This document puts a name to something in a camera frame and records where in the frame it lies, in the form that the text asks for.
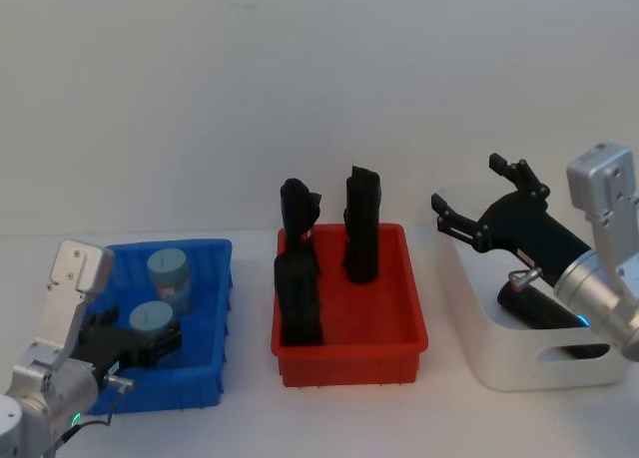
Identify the clear jar with teal lid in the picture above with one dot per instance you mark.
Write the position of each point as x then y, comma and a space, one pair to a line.
171, 281
150, 318

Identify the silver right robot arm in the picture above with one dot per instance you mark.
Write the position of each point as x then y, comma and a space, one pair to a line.
606, 278

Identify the black cylinder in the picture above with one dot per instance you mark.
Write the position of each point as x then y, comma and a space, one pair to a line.
534, 308

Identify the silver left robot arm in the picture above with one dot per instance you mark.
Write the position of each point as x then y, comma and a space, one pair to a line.
45, 378

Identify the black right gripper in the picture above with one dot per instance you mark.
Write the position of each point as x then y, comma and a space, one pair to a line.
534, 228

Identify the red plastic bin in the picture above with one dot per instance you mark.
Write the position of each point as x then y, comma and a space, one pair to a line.
364, 328

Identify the blue plastic bin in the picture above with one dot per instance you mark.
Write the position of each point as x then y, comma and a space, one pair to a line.
209, 298

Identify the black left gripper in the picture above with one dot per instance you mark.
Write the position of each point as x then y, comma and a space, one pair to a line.
107, 350

